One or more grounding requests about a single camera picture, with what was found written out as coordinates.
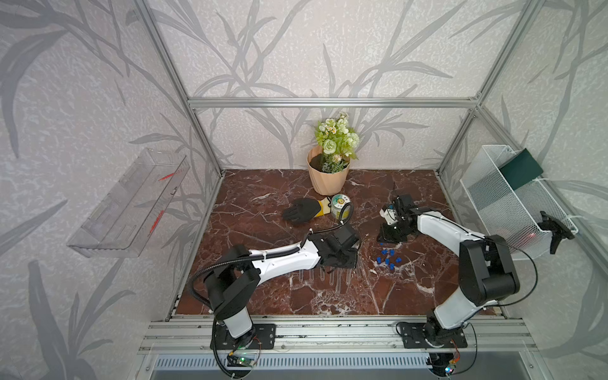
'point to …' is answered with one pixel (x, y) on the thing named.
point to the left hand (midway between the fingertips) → (356, 262)
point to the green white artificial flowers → (338, 143)
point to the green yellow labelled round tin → (337, 201)
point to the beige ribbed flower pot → (324, 183)
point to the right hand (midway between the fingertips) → (378, 237)
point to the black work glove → (301, 210)
